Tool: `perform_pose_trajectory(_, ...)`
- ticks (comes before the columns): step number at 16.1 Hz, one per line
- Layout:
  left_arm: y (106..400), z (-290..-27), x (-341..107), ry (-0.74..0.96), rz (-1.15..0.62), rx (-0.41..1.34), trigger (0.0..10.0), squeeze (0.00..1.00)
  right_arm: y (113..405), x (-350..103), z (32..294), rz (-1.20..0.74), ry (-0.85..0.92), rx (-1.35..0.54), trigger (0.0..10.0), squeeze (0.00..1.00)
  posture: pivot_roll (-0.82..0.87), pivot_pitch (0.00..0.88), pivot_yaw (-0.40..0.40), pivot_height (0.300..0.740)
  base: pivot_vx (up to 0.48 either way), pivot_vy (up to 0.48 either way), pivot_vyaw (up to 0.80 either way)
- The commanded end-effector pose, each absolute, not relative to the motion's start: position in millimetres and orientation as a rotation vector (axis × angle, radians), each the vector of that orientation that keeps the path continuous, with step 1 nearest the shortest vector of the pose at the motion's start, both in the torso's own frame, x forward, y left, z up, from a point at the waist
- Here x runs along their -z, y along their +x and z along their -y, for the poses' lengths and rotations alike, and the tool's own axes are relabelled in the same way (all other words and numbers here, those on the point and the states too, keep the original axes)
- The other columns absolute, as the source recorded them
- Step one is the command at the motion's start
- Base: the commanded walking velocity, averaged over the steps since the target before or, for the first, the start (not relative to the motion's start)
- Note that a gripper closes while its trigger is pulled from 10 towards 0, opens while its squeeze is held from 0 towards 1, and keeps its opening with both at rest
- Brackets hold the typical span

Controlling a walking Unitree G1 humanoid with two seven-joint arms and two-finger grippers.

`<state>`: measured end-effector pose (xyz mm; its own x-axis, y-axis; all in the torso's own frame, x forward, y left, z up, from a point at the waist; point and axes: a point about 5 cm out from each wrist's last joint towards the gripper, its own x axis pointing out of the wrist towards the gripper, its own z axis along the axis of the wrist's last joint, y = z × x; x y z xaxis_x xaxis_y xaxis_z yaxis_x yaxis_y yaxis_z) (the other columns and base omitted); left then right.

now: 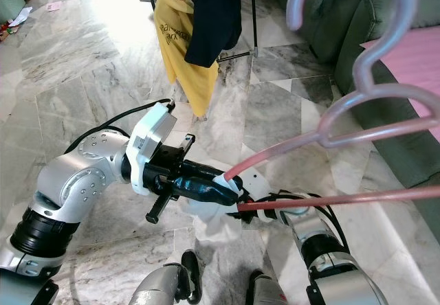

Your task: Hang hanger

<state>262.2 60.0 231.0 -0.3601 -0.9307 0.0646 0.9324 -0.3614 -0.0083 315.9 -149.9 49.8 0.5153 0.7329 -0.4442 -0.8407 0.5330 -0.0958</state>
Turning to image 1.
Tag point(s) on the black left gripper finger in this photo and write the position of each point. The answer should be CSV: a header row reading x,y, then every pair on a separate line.
x,y
203,176
210,196

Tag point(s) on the thin white garment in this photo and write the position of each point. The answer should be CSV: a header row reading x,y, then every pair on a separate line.
x,y
210,219

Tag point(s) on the pink plastic clothes hanger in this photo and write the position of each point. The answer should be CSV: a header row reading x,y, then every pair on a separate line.
x,y
405,16

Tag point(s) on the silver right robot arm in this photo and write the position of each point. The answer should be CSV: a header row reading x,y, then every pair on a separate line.
x,y
323,250

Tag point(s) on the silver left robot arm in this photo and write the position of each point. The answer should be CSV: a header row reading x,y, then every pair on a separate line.
x,y
79,174

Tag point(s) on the robot left leg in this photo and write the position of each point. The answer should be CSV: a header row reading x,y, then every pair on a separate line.
x,y
158,288

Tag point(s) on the robot leg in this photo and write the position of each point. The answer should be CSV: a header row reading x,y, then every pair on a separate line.
x,y
158,288
268,292

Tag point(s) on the robot right leg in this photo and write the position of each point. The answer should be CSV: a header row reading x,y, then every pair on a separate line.
x,y
268,292

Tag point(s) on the yellow shirt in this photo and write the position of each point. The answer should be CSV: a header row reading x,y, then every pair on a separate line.
x,y
175,44

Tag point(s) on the navy garment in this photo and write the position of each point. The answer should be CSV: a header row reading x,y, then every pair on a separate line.
x,y
216,16

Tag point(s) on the pink paper scrap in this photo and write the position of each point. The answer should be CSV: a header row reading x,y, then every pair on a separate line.
x,y
53,5

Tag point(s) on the leather sofa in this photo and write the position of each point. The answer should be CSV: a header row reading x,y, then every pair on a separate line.
x,y
330,16

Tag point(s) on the white crumpled bag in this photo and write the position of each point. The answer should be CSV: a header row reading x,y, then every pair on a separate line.
x,y
19,16

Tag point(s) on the pink blanket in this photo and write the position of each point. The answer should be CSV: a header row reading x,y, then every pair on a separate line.
x,y
419,64

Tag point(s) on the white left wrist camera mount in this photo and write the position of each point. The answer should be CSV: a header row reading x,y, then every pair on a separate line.
x,y
152,137

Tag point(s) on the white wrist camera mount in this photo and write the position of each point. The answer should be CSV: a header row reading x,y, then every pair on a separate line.
x,y
152,137
258,185

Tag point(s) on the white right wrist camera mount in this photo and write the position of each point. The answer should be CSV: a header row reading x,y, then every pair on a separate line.
x,y
258,185

